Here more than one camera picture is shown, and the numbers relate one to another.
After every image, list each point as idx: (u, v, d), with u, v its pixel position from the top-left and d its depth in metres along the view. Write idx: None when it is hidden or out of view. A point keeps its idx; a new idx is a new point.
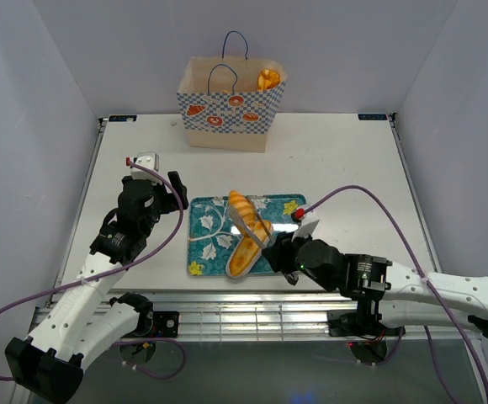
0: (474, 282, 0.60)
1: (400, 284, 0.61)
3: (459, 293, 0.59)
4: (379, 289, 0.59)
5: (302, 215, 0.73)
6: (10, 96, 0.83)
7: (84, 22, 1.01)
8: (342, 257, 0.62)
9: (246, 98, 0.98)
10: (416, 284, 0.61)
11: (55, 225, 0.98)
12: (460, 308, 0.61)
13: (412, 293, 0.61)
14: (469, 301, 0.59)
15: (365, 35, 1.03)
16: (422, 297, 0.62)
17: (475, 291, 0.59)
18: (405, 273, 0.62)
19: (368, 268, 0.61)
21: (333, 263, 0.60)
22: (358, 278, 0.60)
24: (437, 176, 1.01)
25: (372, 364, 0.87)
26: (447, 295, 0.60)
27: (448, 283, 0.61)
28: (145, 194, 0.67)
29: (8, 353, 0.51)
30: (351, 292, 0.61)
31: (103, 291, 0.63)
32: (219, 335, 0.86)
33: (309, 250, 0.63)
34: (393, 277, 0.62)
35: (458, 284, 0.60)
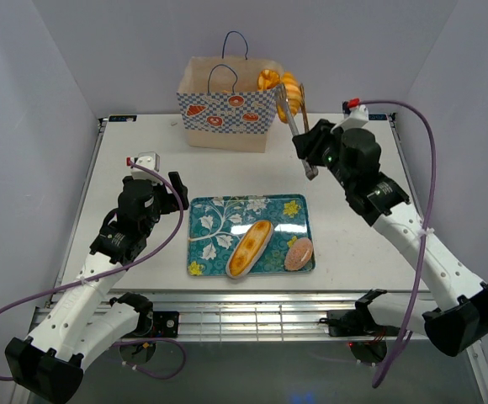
0: (462, 268, 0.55)
1: (399, 220, 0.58)
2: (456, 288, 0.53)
3: (440, 263, 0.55)
4: (380, 209, 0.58)
5: (355, 105, 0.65)
6: (10, 96, 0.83)
7: (83, 22, 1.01)
8: (376, 163, 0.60)
9: (246, 98, 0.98)
10: (413, 232, 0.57)
11: (55, 225, 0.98)
12: (429, 278, 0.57)
13: (402, 235, 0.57)
14: (441, 276, 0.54)
15: (365, 35, 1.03)
16: (407, 247, 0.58)
17: (456, 273, 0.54)
18: (411, 217, 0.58)
19: (386, 192, 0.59)
21: (363, 162, 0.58)
22: (372, 190, 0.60)
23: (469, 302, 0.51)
24: (437, 176, 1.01)
25: (372, 364, 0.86)
26: (428, 257, 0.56)
27: (439, 251, 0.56)
28: (145, 194, 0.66)
29: (8, 353, 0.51)
30: (354, 195, 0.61)
31: (103, 291, 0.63)
32: (219, 335, 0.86)
33: (363, 135, 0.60)
34: (395, 212, 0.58)
35: (447, 257, 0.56)
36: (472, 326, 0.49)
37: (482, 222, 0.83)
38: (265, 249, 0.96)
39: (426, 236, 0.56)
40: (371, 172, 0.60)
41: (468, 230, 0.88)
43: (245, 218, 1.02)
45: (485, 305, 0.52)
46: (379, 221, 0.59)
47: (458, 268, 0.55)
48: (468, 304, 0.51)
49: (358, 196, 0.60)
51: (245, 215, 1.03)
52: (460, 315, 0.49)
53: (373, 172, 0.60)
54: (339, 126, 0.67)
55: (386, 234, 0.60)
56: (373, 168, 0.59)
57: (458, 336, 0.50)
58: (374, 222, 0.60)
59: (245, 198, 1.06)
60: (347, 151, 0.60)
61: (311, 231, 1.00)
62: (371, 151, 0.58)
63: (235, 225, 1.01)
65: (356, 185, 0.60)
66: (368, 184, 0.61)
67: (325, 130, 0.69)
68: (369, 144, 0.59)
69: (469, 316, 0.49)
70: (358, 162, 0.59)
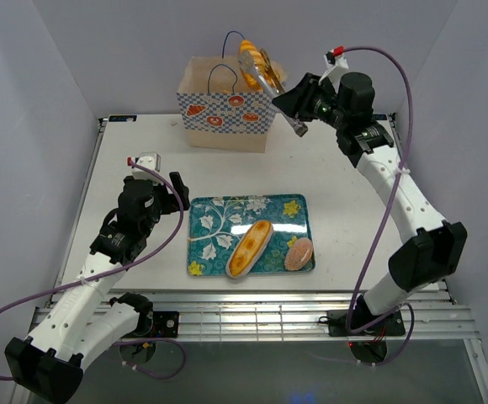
0: (428, 207, 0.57)
1: (378, 158, 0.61)
2: (417, 221, 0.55)
3: (407, 199, 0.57)
4: (364, 149, 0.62)
5: (340, 53, 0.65)
6: (10, 96, 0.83)
7: (83, 22, 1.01)
8: (368, 108, 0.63)
9: (246, 98, 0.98)
10: (389, 171, 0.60)
11: (55, 225, 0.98)
12: (396, 215, 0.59)
13: (379, 173, 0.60)
14: (406, 211, 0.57)
15: (365, 35, 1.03)
16: (383, 184, 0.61)
17: (421, 209, 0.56)
18: (390, 157, 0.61)
19: (373, 135, 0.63)
21: (357, 103, 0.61)
22: (361, 132, 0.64)
23: (425, 234, 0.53)
24: (437, 176, 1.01)
25: (372, 364, 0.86)
26: (398, 194, 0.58)
27: (411, 189, 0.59)
28: (145, 194, 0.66)
29: (8, 353, 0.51)
30: (343, 135, 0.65)
31: (103, 291, 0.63)
32: (219, 335, 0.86)
33: (360, 79, 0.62)
34: (378, 151, 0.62)
35: (416, 196, 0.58)
36: (424, 253, 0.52)
37: (482, 222, 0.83)
38: (265, 249, 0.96)
39: (400, 175, 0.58)
40: (363, 115, 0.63)
41: (469, 231, 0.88)
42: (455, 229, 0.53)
43: (245, 218, 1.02)
45: (443, 242, 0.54)
46: (362, 160, 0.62)
47: (424, 205, 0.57)
48: (424, 234, 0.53)
49: (347, 136, 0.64)
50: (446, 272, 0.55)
51: (245, 215, 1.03)
52: (414, 242, 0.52)
53: (364, 116, 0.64)
54: (326, 78, 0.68)
55: (367, 173, 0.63)
56: (366, 111, 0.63)
57: (411, 263, 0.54)
58: (357, 161, 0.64)
59: (245, 198, 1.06)
60: (344, 93, 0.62)
61: (310, 231, 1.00)
62: (365, 93, 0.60)
63: (235, 225, 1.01)
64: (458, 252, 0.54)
65: (347, 126, 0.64)
66: (358, 126, 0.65)
67: (315, 84, 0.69)
68: (365, 87, 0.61)
69: (421, 243, 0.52)
70: (352, 103, 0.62)
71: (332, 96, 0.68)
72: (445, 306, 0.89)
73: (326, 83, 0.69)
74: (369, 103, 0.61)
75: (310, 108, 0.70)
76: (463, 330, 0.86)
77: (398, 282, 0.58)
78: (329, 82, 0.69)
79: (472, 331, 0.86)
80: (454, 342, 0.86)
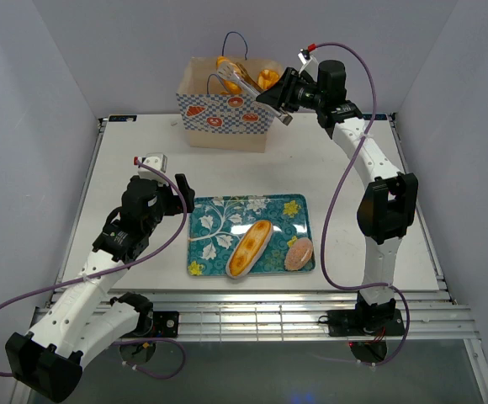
0: (387, 162, 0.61)
1: (347, 125, 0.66)
2: (376, 172, 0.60)
3: (368, 156, 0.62)
4: (336, 120, 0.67)
5: (313, 50, 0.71)
6: (10, 96, 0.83)
7: (84, 23, 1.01)
8: (342, 87, 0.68)
9: (246, 98, 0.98)
10: (357, 135, 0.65)
11: (55, 225, 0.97)
12: (362, 172, 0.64)
13: (347, 138, 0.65)
14: (367, 166, 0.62)
15: (365, 35, 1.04)
16: (350, 148, 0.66)
17: (379, 164, 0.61)
18: (358, 125, 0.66)
19: (346, 110, 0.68)
21: (331, 82, 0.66)
22: (336, 108, 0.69)
23: (382, 181, 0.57)
24: (437, 175, 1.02)
25: (372, 364, 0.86)
26: (362, 152, 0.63)
27: (373, 150, 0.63)
28: (147, 194, 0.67)
29: (8, 348, 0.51)
30: (320, 112, 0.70)
31: (104, 289, 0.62)
32: (219, 335, 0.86)
33: (335, 63, 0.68)
34: (348, 121, 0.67)
35: (377, 154, 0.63)
36: (381, 199, 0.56)
37: (481, 221, 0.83)
38: (265, 249, 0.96)
39: (364, 138, 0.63)
40: (338, 93, 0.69)
41: (469, 230, 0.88)
42: (408, 178, 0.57)
43: (245, 218, 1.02)
45: (400, 192, 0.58)
46: (334, 130, 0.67)
47: (383, 160, 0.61)
48: (380, 181, 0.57)
49: (324, 112, 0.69)
50: (406, 220, 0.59)
51: (245, 215, 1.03)
52: (371, 188, 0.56)
53: (339, 94, 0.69)
54: (304, 71, 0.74)
55: (339, 140, 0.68)
56: (341, 90, 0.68)
57: (372, 211, 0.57)
58: (332, 132, 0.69)
59: (245, 198, 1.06)
60: (320, 74, 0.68)
61: (311, 231, 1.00)
62: (338, 73, 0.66)
63: (235, 225, 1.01)
64: (414, 200, 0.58)
65: (325, 103, 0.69)
66: (334, 103, 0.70)
67: (295, 76, 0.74)
68: (338, 68, 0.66)
69: (378, 188, 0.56)
70: (326, 82, 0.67)
71: (311, 84, 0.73)
72: (445, 306, 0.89)
73: (304, 75, 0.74)
74: (342, 83, 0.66)
75: (293, 98, 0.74)
76: (463, 330, 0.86)
77: (367, 235, 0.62)
78: (307, 73, 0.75)
79: (473, 332, 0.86)
80: (453, 342, 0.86)
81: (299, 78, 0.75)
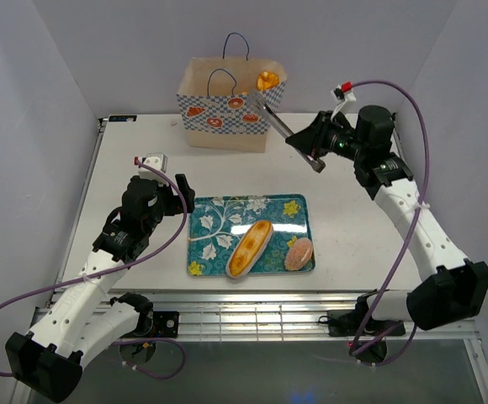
0: (449, 243, 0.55)
1: (397, 192, 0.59)
2: (437, 258, 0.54)
3: (426, 236, 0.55)
4: (384, 183, 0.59)
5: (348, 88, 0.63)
6: (10, 96, 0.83)
7: (84, 23, 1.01)
8: (386, 140, 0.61)
9: (246, 102, 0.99)
10: (408, 204, 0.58)
11: (55, 225, 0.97)
12: (416, 249, 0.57)
13: (397, 206, 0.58)
14: (425, 247, 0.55)
15: (365, 36, 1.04)
16: (401, 218, 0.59)
17: (441, 246, 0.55)
18: (409, 191, 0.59)
19: (393, 167, 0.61)
21: (375, 135, 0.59)
22: (380, 164, 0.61)
23: (446, 273, 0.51)
24: (437, 175, 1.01)
25: (372, 364, 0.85)
26: (417, 230, 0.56)
27: (431, 225, 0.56)
28: (147, 194, 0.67)
29: (8, 348, 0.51)
30: (360, 167, 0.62)
31: (104, 289, 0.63)
32: (219, 335, 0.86)
33: (379, 111, 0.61)
34: (396, 185, 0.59)
35: (436, 231, 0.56)
36: (444, 295, 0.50)
37: (481, 221, 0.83)
38: (265, 249, 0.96)
39: (419, 210, 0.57)
40: (381, 147, 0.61)
41: (469, 231, 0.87)
42: (478, 269, 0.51)
43: (245, 218, 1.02)
45: (465, 282, 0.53)
46: (379, 192, 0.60)
47: (444, 242, 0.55)
48: (445, 273, 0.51)
49: (365, 169, 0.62)
50: (468, 313, 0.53)
51: (245, 215, 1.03)
52: (433, 282, 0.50)
53: (383, 148, 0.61)
54: (337, 112, 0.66)
55: (384, 204, 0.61)
56: (384, 144, 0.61)
57: (432, 303, 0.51)
58: (375, 194, 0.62)
59: (245, 198, 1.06)
60: (362, 123, 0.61)
61: (311, 231, 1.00)
62: (384, 124, 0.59)
63: (235, 225, 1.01)
64: (480, 294, 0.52)
65: (365, 158, 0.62)
66: (377, 160, 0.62)
67: (327, 120, 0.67)
68: (384, 119, 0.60)
69: (442, 284, 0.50)
70: (370, 135, 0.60)
71: (347, 130, 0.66)
72: None
73: (339, 118, 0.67)
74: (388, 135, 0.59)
75: (326, 143, 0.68)
76: (463, 330, 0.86)
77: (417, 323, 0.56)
78: (342, 115, 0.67)
79: (472, 332, 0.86)
80: (453, 342, 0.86)
81: (333, 120, 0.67)
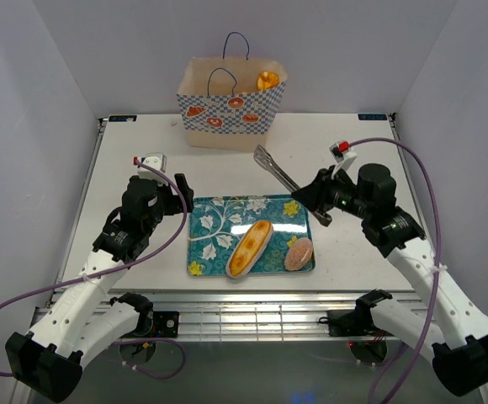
0: (474, 309, 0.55)
1: (412, 253, 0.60)
2: (464, 327, 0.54)
3: (451, 302, 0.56)
4: (397, 244, 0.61)
5: (346, 148, 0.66)
6: (11, 96, 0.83)
7: (83, 23, 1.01)
8: (390, 198, 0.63)
9: (246, 100, 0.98)
10: (426, 268, 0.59)
11: (55, 225, 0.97)
12: (439, 314, 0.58)
13: (414, 269, 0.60)
14: (450, 315, 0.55)
15: (365, 36, 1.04)
16: (420, 281, 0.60)
17: (466, 313, 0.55)
18: (425, 252, 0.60)
19: (403, 224, 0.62)
21: (379, 194, 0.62)
22: (389, 222, 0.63)
23: (476, 343, 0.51)
24: (437, 175, 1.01)
25: (372, 364, 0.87)
26: (439, 295, 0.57)
27: (452, 290, 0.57)
28: (147, 194, 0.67)
29: (8, 348, 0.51)
30: (370, 226, 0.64)
31: (105, 289, 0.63)
32: (219, 335, 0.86)
33: (378, 170, 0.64)
34: (411, 245, 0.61)
35: (458, 297, 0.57)
36: (476, 366, 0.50)
37: (482, 221, 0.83)
38: (265, 249, 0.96)
39: (437, 273, 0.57)
40: (387, 204, 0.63)
41: (469, 231, 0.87)
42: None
43: (245, 218, 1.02)
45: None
46: (395, 254, 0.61)
47: (469, 308, 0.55)
48: (475, 344, 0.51)
49: (374, 228, 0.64)
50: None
51: (245, 215, 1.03)
52: (464, 353, 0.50)
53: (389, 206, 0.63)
54: (338, 170, 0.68)
55: (400, 266, 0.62)
56: (389, 202, 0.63)
57: (464, 374, 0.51)
58: (389, 255, 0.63)
59: (245, 198, 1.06)
60: (364, 183, 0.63)
61: (310, 231, 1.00)
62: (386, 183, 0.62)
63: (235, 225, 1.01)
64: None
65: (372, 217, 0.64)
66: (384, 218, 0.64)
67: (329, 178, 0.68)
68: (384, 178, 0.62)
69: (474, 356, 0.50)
70: (374, 194, 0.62)
71: (349, 187, 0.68)
72: None
73: (342, 175, 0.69)
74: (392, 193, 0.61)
75: (330, 200, 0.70)
76: None
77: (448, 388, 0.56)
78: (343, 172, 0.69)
79: None
80: None
81: (335, 178, 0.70)
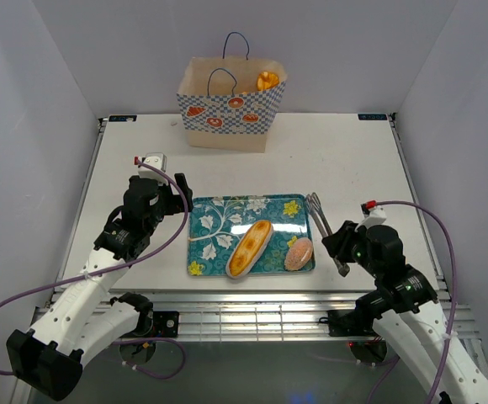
0: (480, 376, 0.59)
1: (425, 319, 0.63)
2: (472, 396, 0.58)
3: (460, 370, 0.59)
4: (411, 307, 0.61)
5: (373, 206, 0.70)
6: (10, 95, 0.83)
7: (84, 23, 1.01)
8: (400, 257, 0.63)
9: (246, 100, 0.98)
10: (437, 333, 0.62)
11: (55, 225, 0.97)
12: (446, 379, 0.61)
13: (426, 333, 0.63)
14: (458, 381, 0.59)
15: (365, 36, 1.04)
16: (429, 345, 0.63)
17: (474, 381, 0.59)
18: (437, 317, 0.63)
19: (416, 285, 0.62)
21: (388, 254, 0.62)
22: (402, 283, 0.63)
23: None
24: (437, 175, 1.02)
25: (372, 364, 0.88)
26: (448, 361, 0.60)
27: (460, 356, 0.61)
28: (149, 193, 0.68)
29: (10, 345, 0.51)
30: (384, 286, 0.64)
31: (106, 288, 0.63)
32: (219, 335, 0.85)
33: (384, 231, 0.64)
34: (425, 310, 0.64)
35: (466, 364, 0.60)
36: None
37: (482, 221, 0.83)
38: (265, 249, 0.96)
39: (448, 341, 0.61)
40: (398, 265, 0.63)
41: (469, 231, 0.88)
42: None
43: (245, 218, 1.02)
45: None
46: (408, 316, 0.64)
47: (475, 376, 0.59)
48: None
49: (388, 288, 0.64)
50: None
51: (245, 215, 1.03)
52: None
53: (400, 266, 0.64)
54: (361, 225, 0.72)
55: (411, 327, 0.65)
56: (400, 261, 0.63)
57: None
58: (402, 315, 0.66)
59: (245, 198, 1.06)
60: (373, 243, 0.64)
61: (311, 231, 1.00)
62: (394, 244, 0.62)
63: (235, 225, 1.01)
64: None
65: (384, 276, 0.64)
66: (398, 278, 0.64)
67: (351, 230, 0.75)
68: (393, 238, 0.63)
69: None
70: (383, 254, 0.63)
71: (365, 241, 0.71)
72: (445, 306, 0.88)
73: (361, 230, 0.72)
74: (400, 253, 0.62)
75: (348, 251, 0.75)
76: (462, 329, 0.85)
77: None
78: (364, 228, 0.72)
79: (472, 331, 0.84)
80: None
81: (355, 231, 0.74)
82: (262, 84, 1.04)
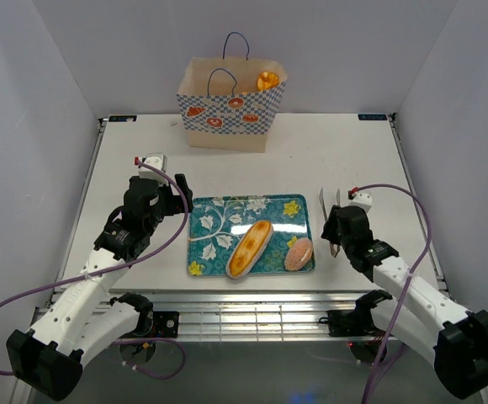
0: (448, 302, 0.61)
1: (389, 268, 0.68)
2: (442, 316, 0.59)
3: (426, 298, 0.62)
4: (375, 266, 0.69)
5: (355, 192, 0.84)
6: (11, 96, 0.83)
7: (84, 23, 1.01)
8: (365, 230, 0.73)
9: (246, 100, 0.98)
10: (401, 276, 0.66)
11: (55, 225, 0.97)
12: (420, 313, 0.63)
13: (391, 279, 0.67)
14: (426, 308, 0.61)
15: (365, 36, 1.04)
16: (397, 289, 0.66)
17: (442, 305, 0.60)
18: (400, 265, 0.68)
19: (379, 249, 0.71)
21: (353, 226, 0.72)
22: (368, 249, 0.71)
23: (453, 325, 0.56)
24: (437, 175, 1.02)
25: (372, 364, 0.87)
26: (416, 295, 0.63)
27: (426, 289, 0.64)
28: (149, 193, 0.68)
29: (10, 346, 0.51)
30: (355, 256, 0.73)
31: (106, 288, 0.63)
32: (219, 335, 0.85)
33: (351, 209, 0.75)
34: (387, 262, 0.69)
35: (433, 295, 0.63)
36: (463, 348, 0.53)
37: (481, 220, 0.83)
38: (265, 249, 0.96)
39: (410, 279, 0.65)
40: (364, 236, 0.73)
41: (469, 231, 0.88)
42: (481, 318, 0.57)
43: (245, 218, 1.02)
45: (476, 332, 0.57)
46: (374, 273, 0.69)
47: (442, 300, 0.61)
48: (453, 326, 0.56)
49: (358, 257, 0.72)
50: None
51: (245, 215, 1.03)
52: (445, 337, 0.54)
53: (366, 236, 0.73)
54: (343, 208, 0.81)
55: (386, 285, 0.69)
56: (366, 233, 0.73)
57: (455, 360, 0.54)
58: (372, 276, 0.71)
59: (245, 198, 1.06)
60: (342, 220, 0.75)
61: (310, 231, 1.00)
62: (357, 217, 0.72)
63: (235, 225, 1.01)
64: None
65: (354, 247, 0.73)
66: (365, 246, 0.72)
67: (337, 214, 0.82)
68: (358, 214, 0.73)
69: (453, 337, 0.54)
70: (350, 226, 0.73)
71: None
72: None
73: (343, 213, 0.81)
74: (365, 225, 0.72)
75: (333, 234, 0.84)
76: None
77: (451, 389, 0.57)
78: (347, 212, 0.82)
79: None
80: None
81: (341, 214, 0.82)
82: (262, 84, 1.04)
